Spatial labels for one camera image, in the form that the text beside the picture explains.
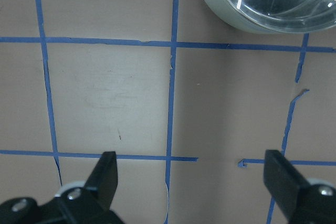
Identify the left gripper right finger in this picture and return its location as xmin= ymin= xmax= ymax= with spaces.
xmin=263 ymin=150 xmax=335 ymax=223

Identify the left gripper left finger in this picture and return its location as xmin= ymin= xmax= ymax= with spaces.
xmin=55 ymin=152 xmax=117 ymax=216

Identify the pale green cooking pot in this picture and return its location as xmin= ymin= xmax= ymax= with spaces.
xmin=193 ymin=0 xmax=336 ymax=35

